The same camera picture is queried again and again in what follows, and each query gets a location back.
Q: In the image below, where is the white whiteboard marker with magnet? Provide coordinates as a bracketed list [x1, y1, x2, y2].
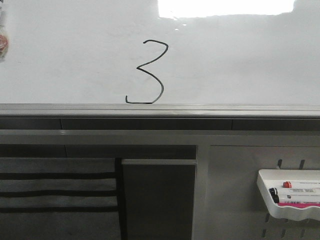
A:
[0, 0, 10, 63]

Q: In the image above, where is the red-capped whiteboard marker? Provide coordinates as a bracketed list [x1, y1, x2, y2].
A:
[282, 181, 320, 189]

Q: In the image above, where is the black-capped whiteboard marker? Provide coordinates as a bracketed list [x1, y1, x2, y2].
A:
[269, 187, 320, 204]

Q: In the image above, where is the dark grey board panel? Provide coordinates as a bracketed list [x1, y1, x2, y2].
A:
[122, 159, 196, 240]

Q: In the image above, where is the white pegboard panel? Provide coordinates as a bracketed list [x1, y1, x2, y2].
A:
[194, 146, 320, 240]

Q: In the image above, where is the white plastic marker tray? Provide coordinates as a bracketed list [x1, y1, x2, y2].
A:
[257, 169, 320, 221]

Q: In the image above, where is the grey fabric organizer with pockets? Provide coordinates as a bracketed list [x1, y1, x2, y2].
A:
[0, 157, 128, 240]

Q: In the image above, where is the pink item in tray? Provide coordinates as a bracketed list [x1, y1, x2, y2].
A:
[277, 203, 320, 209]

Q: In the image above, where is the white whiteboard with aluminium frame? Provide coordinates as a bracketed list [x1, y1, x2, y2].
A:
[0, 0, 320, 118]

